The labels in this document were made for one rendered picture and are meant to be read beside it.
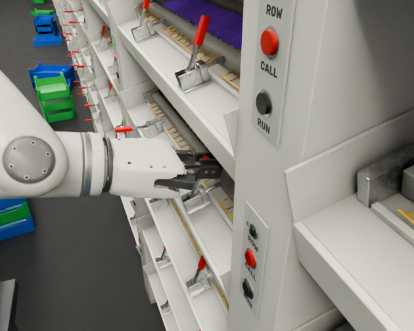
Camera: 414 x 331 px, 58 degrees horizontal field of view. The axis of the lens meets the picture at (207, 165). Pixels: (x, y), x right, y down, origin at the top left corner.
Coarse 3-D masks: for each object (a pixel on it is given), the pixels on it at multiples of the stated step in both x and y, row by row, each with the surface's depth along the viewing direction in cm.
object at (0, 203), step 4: (0, 200) 151; (4, 200) 152; (8, 200) 153; (12, 200) 154; (16, 200) 155; (20, 200) 156; (24, 200) 157; (0, 204) 152; (4, 204) 153; (8, 204) 154; (12, 204) 155; (0, 208) 153
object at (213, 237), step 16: (128, 96) 91; (144, 96) 90; (128, 112) 91; (144, 112) 89; (176, 112) 85; (224, 192) 60; (208, 208) 58; (192, 224) 57; (208, 224) 56; (224, 224) 55; (208, 240) 53; (224, 240) 53; (208, 256) 51; (224, 256) 51; (224, 272) 43; (224, 288) 44
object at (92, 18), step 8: (88, 8) 141; (88, 16) 143; (96, 16) 144; (88, 24) 144; (96, 24) 145; (88, 40) 154; (96, 56) 151; (96, 64) 153; (96, 72) 154; (104, 72) 156; (96, 88) 165; (104, 112) 164; (104, 120) 166
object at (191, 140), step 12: (156, 96) 89; (168, 108) 82; (180, 120) 77; (168, 132) 78; (180, 132) 75; (192, 132) 72; (192, 144) 69; (204, 180) 63; (216, 180) 62; (228, 180) 59; (228, 192) 58
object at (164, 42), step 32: (128, 0) 80; (160, 0) 83; (192, 0) 75; (224, 0) 68; (128, 32) 76; (160, 32) 68; (192, 32) 58; (224, 32) 56; (160, 64) 58; (192, 64) 47; (224, 64) 50; (192, 96) 47; (224, 96) 45; (192, 128) 49; (224, 128) 39; (224, 160) 39
